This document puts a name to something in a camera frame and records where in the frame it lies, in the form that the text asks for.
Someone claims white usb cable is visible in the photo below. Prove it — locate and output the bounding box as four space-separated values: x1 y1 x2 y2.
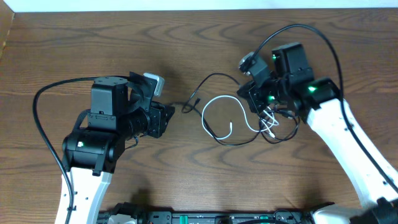
201 95 280 141

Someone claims black usb cable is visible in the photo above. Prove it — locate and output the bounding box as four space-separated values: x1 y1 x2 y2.
180 72 301 147

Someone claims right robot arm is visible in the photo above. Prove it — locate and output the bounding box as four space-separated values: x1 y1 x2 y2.
237 42 397 223

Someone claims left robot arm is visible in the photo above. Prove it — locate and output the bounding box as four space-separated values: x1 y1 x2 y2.
55 72 175 223

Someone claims black right camera cable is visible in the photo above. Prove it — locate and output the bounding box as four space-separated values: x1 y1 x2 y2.
251 23 398 194

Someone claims black camera cable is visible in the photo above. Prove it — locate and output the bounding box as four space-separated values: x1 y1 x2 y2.
32 75 130 224
251 23 398 194

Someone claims black left camera cable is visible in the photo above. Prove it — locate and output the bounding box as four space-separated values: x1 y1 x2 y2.
32 75 130 224

